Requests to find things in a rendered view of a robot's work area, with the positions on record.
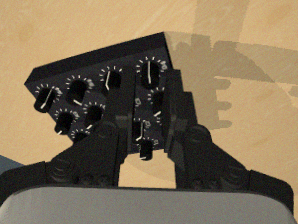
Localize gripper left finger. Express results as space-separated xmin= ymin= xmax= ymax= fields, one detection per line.
xmin=0 ymin=66 xmax=136 ymax=207

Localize black knob box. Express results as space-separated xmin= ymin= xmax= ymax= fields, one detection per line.
xmin=24 ymin=32 xmax=173 ymax=161

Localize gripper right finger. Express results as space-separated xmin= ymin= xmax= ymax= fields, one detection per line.
xmin=162 ymin=69 xmax=294 ymax=216

